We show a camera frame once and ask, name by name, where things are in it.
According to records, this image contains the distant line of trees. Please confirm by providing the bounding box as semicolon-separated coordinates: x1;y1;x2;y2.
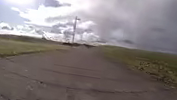
40;36;95;51

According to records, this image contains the utility pole with crossarm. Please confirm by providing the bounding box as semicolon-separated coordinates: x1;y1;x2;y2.
69;16;82;46

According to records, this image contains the grey concrete slab road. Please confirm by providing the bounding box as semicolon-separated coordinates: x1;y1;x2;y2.
0;33;177;100

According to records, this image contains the grass field with stones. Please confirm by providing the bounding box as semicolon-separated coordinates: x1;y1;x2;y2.
93;43;177;94

